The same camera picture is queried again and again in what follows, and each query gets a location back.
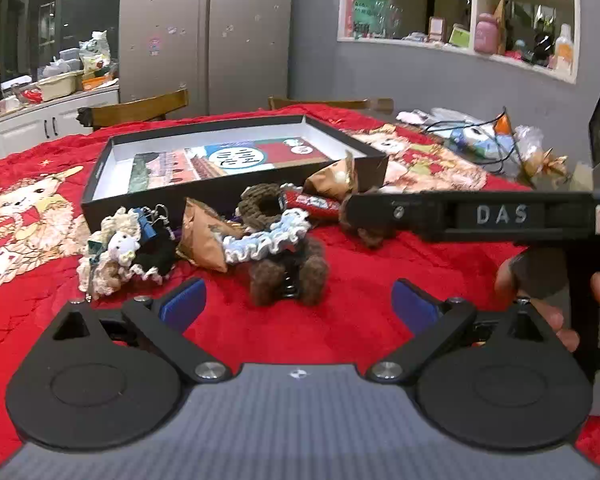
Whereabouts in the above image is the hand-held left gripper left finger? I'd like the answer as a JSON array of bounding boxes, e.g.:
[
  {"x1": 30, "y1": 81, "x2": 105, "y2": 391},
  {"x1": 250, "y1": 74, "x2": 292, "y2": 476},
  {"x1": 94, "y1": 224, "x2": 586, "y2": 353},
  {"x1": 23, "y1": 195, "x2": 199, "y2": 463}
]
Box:
[{"x1": 50, "y1": 278, "x2": 233, "y2": 385}]

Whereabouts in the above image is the gold wrapper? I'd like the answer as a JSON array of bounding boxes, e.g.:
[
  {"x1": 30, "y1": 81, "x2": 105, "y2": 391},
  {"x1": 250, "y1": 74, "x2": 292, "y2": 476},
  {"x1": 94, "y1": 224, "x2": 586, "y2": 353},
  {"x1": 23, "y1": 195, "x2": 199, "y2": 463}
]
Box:
[{"x1": 522, "y1": 150, "x2": 573, "y2": 188}]

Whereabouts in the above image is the cream scrunchie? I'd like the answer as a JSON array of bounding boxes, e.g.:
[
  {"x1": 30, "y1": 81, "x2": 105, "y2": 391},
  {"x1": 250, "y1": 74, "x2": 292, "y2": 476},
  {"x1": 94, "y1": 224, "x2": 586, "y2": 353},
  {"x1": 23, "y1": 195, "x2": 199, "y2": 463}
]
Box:
[{"x1": 76, "y1": 206, "x2": 142, "y2": 297}]

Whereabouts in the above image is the brown triangular snack packet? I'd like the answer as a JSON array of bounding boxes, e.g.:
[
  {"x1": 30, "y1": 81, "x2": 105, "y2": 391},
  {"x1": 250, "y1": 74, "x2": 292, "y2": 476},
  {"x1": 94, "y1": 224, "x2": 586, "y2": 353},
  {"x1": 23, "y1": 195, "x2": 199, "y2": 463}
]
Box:
[
  {"x1": 176, "y1": 197, "x2": 237, "y2": 273},
  {"x1": 304, "y1": 152, "x2": 357, "y2": 196}
]

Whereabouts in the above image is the blue binder clip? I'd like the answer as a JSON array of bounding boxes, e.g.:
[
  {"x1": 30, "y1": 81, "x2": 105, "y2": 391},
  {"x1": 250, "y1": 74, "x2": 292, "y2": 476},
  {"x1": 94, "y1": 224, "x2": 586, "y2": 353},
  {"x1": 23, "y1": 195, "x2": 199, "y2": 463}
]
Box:
[{"x1": 129, "y1": 205, "x2": 169, "y2": 242}]

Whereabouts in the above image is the white kitchen cabinet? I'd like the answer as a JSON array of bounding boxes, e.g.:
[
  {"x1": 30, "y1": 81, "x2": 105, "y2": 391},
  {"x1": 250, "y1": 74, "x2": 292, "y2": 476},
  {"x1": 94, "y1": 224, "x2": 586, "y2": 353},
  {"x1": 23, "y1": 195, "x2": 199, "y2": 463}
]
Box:
[{"x1": 0, "y1": 85, "x2": 121, "y2": 171}]

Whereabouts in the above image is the black scrunchie white trim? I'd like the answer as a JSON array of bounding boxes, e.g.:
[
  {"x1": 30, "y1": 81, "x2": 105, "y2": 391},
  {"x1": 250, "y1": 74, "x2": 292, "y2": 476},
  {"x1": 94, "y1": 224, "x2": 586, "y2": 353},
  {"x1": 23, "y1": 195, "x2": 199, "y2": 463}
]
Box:
[{"x1": 132, "y1": 232, "x2": 177, "y2": 279}]

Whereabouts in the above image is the green box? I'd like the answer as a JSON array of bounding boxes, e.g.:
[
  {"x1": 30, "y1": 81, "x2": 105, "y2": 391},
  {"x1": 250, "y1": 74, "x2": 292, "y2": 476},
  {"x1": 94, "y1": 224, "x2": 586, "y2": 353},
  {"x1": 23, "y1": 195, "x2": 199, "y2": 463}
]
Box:
[{"x1": 449, "y1": 24, "x2": 473, "y2": 49}]

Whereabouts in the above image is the white cloth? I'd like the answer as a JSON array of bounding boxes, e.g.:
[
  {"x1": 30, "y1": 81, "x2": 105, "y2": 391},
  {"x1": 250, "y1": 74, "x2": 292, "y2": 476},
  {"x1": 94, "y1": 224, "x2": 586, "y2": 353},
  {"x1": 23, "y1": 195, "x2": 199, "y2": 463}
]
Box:
[{"x1": 396, "y1": 108, "x2": 433, "y2": 124}]

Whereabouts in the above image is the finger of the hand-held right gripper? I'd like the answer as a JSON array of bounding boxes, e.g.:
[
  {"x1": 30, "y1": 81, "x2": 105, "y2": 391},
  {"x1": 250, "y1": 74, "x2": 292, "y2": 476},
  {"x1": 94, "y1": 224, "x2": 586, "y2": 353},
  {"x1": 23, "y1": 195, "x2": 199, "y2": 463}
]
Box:
[{"x1": 342, "y1": 191, "x2": 597, "y2": 245}]

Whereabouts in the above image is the person's right hand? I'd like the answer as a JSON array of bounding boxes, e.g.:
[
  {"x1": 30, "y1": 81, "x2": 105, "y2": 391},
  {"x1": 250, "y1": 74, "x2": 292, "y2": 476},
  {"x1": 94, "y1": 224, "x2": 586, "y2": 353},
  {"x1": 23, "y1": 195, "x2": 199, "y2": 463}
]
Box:
[{"x1": 495, "y1": 250, "x2": 600, "y2": 353}]

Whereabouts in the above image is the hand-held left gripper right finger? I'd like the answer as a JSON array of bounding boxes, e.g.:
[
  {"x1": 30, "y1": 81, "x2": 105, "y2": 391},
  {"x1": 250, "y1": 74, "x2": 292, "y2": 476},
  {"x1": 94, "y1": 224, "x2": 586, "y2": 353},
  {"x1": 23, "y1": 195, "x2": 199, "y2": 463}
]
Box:
[{"x1": 366, "y1": 279, "x2": 551, "y2": 385}]

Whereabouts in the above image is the beige plastic basin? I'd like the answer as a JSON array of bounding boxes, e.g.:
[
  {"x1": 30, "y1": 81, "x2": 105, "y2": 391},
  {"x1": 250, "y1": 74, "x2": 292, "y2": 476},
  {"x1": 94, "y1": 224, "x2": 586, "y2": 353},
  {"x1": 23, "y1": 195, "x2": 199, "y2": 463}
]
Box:
[{"x1": 36, "y1": 71, "x2": 84, "y2": 102}]

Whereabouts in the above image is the red candy bar packet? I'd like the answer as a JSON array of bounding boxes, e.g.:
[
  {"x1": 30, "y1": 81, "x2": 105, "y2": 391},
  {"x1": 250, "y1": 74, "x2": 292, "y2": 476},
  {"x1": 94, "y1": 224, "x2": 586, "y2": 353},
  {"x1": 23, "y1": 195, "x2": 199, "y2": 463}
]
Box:
[{"x1": 280, "y1": 187, "x2": 342, "y2": 219}]

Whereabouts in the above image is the blue white pouch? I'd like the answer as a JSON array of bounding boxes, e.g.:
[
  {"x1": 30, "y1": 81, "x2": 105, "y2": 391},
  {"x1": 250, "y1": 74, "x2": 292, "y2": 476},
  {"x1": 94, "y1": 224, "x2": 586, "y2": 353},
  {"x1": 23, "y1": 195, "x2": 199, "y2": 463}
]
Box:
[{"x1": 450, "y1": 126, "x2": 512, "y2": 162}]

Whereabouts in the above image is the clear plastic bag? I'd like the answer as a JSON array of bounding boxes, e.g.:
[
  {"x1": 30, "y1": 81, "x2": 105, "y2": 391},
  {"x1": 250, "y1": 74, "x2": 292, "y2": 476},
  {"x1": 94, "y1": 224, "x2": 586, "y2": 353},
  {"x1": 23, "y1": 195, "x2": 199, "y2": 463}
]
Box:
[{"x1": 512, "y1": 125, "x2": 546, "y2": 181}]

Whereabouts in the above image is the printed paper sheet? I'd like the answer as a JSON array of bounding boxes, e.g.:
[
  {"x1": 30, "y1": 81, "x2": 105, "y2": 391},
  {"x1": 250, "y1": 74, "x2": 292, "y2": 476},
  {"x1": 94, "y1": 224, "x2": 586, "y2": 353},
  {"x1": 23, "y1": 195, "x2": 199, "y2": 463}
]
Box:
[{"x1": 127, "y1": 136, "x2": 333, "y2": 192}]

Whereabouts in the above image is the red printed blanket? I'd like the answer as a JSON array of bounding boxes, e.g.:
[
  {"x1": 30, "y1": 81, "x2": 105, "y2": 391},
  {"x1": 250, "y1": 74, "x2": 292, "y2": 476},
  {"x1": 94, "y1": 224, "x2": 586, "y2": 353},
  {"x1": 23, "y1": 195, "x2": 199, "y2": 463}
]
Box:
[{"x1": 0, "y1": 102, "x2": 600, "y2": 461}]

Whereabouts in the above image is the black cable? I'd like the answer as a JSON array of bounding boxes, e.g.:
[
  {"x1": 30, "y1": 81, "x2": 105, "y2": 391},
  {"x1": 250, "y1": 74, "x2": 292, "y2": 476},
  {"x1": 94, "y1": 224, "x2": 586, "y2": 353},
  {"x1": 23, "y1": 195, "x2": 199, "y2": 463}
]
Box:
[{"x1": 424, "y1": 107, "x2": 523, "y2": 177}]

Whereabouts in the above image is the blue white scrunchie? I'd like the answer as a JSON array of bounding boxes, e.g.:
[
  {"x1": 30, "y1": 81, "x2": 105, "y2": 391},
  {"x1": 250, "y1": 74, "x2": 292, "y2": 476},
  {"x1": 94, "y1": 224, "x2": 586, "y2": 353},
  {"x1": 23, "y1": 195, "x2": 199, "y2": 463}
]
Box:
[{"x1": 223, "y1": 208, "x2": 312, "y2": 264}]

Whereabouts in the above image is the dark kitchen window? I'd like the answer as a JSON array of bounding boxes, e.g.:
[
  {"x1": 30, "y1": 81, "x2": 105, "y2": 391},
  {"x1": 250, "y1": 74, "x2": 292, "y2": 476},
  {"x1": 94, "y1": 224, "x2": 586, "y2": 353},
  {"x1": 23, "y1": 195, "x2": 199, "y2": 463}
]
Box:
[{"x1": 0, "y1": 0, "x2": 123, "y2": 91}]

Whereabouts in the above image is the green card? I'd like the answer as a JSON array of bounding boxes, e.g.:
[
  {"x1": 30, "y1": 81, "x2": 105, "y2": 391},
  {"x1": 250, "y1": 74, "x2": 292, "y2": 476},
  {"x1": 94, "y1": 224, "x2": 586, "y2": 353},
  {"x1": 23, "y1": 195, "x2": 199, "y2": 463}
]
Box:
[{"x1": 352, "y1": 0, "x2": 392, "y2": 38}]

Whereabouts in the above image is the wooden chair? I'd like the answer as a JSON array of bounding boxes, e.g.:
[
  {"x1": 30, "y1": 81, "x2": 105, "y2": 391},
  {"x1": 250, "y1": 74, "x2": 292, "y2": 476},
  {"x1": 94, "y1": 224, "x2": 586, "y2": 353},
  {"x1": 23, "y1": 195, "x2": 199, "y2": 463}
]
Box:
[
  {"x1": 268, "y1": 96, "x2": 395, "y2": 117},
  {"x1": 76, "y1": 88, "x2": 189, "y2": 132}
]

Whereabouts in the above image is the white snack bag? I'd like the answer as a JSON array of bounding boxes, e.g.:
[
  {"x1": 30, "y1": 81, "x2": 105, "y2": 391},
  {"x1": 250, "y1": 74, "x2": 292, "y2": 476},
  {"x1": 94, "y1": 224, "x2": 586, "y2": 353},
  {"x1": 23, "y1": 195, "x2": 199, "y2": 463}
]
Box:
[{"x1": 79, "y1": 31, "x2": 112, "y2": 73}]

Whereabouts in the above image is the black cardboard box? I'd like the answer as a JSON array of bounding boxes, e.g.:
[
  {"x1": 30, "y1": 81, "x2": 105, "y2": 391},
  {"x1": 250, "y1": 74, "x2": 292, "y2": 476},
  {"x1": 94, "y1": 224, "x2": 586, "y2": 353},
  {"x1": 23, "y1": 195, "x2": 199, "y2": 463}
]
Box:
[{"x1": 81, "y1": 114, "x2": 390, "y2": 231}]

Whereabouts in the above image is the brown scrunchie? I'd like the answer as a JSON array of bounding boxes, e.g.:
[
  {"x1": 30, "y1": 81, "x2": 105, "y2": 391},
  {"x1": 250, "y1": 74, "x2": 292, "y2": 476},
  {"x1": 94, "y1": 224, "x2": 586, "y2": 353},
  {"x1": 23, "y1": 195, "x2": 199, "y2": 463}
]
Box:
[{"x1": 236, "y1": 183, "x2": 287, "y2": 227}]

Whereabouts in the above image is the white wall shelf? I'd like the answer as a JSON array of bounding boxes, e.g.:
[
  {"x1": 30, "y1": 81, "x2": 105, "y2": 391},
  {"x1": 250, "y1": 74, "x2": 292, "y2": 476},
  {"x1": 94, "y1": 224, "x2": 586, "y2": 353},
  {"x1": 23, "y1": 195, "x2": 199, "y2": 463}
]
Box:
[{"x1": 444, "y1": 0, "x2": 581, "y2": 84}]

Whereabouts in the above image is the white bottle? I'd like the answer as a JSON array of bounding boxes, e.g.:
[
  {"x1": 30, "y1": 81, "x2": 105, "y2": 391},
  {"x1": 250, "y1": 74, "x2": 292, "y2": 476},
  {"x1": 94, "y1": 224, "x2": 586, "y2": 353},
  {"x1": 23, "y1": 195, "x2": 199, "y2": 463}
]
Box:
[{"x1": 554, "y1": 23, "x2": 574, "y2": 72}]

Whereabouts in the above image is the pink jar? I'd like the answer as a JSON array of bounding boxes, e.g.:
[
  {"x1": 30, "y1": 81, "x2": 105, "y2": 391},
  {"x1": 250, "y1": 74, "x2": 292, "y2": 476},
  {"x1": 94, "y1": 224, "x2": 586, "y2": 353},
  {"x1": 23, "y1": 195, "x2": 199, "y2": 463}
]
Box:
[{"x1": 474, "y1": 12, "x2": 502, "y2": 54}]

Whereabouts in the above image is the silver refrigerator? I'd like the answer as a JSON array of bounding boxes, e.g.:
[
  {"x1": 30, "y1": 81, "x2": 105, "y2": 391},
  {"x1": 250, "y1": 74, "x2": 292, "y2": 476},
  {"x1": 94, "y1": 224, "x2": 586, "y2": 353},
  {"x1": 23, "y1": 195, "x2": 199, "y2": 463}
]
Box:
[{"x1": 119, "y1": 0, "x2": 294, "y2": 122}]

